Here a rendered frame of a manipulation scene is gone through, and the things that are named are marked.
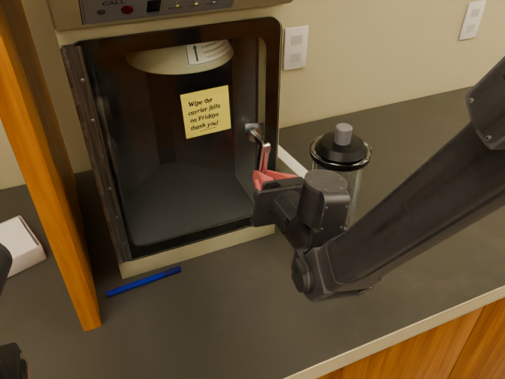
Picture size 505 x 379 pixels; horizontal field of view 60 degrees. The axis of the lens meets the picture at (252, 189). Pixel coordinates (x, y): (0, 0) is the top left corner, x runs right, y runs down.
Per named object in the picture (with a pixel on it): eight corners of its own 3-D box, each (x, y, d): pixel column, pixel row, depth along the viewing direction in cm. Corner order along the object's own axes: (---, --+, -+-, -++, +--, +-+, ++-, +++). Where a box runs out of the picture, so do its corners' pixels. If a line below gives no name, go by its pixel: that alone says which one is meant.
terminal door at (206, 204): (122, 261, 80) (64, 42, 56) (273, 217, 89) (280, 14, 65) (122, 264, 79) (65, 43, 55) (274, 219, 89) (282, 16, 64)
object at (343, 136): (306, 148, 81) (309, 116, 77) (352, 142, 83) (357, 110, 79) (325, 177, 74) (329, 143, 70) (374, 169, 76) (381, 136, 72)
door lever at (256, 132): (255, 174, 80) (242, 175, 79) (262, 126, 74) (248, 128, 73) (267, 190, 76) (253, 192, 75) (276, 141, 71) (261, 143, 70)
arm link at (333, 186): (300, 299, 54) (362, 292, 57) (320, 226, 48) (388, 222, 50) (272, 238, 64) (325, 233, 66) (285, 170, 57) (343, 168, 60)
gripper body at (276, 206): (252, 186, 65) (274, 215, 60) (311, 178, 69) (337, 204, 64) (248, 220, 69) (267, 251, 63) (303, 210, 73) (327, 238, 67)
